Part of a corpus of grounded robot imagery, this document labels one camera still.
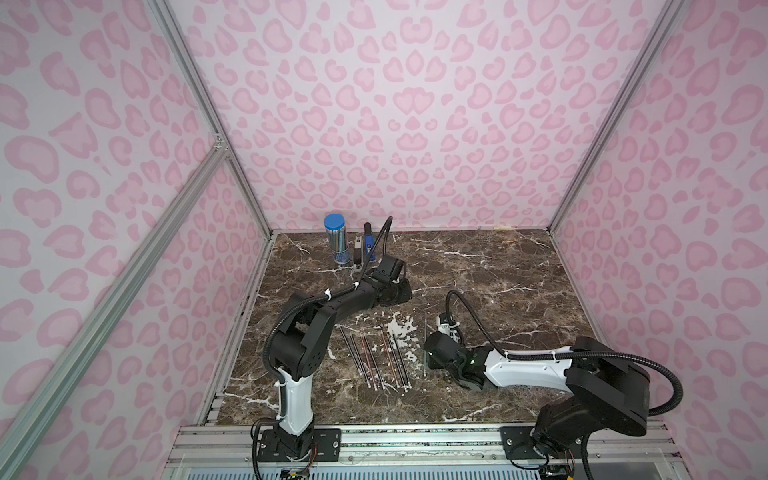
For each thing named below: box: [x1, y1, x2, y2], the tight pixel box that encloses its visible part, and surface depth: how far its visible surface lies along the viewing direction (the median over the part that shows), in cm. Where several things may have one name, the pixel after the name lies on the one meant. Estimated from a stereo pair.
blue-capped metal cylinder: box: [324, 213, 350, 264], surface depth 100 cm
